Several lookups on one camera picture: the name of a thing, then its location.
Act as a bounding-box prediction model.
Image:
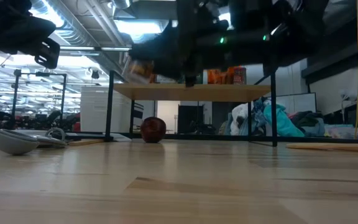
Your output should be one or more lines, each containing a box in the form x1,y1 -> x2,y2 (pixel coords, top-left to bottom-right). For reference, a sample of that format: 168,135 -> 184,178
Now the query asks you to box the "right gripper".
128,0 -> 280,88

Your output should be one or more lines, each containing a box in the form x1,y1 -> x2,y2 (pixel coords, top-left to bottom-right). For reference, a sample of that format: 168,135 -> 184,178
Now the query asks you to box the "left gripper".
0,0 -> 61,70

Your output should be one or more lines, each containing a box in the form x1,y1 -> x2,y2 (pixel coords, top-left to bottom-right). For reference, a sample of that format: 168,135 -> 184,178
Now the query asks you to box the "orange taco seasoning packet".
207,68 -> 234,85

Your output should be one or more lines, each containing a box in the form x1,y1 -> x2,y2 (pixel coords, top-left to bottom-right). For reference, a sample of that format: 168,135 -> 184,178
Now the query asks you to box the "red-lid smoked paprika tin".
232,66 -> 247,85

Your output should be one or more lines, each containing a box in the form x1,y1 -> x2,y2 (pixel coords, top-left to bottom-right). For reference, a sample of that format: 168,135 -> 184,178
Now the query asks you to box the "ceiling light panel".
114,18 -> 180,36

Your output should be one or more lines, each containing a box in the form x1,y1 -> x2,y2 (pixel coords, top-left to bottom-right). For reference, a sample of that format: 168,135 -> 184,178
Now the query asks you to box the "black cabinet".
177,105 -> 205,135

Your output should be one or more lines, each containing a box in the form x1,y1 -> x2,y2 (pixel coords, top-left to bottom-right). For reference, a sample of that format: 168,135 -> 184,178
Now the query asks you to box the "overhead rig crossbar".
59,45 -> 132,52

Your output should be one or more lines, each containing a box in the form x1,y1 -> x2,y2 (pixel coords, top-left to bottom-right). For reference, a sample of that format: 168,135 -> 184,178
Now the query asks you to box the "red apple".
140,116 -> 167,144

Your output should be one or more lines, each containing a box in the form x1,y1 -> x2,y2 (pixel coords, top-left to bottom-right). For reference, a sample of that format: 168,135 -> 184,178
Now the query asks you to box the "white cloth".
230,103 -> 252,136

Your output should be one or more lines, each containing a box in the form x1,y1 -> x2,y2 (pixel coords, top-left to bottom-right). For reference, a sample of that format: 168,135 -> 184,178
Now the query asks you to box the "white cabinet box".
80,86 -> 132,133

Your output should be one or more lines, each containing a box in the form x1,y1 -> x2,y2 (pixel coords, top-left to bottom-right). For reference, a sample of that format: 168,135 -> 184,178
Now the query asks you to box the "blue cloth pile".
251,96 -> 272,126

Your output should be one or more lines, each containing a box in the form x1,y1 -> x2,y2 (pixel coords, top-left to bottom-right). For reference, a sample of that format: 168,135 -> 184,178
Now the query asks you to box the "grey measuring spoon set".
0,126 -> 69,156

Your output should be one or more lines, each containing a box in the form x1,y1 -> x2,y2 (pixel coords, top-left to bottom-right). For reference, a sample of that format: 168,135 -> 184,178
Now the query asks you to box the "teal cloth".
263,103 -> 306,138

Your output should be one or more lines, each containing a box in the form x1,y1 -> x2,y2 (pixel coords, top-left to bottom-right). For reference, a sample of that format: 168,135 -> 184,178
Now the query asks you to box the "white partition board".
273,92 -> 318,114

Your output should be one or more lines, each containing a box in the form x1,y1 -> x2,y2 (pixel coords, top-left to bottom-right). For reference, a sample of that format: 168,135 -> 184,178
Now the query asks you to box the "dark grey cloth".
290,110 -> 326,137

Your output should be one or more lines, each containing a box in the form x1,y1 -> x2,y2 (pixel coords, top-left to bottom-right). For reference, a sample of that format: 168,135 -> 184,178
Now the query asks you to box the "white desk lamp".
338,90 -> 358,110

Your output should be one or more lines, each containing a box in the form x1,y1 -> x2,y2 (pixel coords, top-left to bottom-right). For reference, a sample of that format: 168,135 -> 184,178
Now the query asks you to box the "wooden slotted spatula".
286,142 -> 358,154

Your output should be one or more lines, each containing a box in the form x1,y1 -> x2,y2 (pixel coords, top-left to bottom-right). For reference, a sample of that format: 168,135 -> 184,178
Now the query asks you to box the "floral cloth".
324,124 -> 358,141

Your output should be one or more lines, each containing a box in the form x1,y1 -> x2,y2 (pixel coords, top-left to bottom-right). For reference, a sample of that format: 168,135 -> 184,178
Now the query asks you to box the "silver ceiling duct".
29,0 -> 130,83

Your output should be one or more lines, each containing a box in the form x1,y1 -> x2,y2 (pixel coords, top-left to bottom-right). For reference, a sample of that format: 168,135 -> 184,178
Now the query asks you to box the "wooden shelf with black frame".
105,70 -> 278,147

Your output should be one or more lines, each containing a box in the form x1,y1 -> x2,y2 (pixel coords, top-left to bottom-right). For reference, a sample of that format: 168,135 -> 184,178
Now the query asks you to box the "black background frame stand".
12,68 -> 68,129

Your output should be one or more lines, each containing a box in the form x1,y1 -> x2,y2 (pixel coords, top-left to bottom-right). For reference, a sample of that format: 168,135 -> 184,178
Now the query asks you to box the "black aluminium table frame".
51,133 -> 358,144

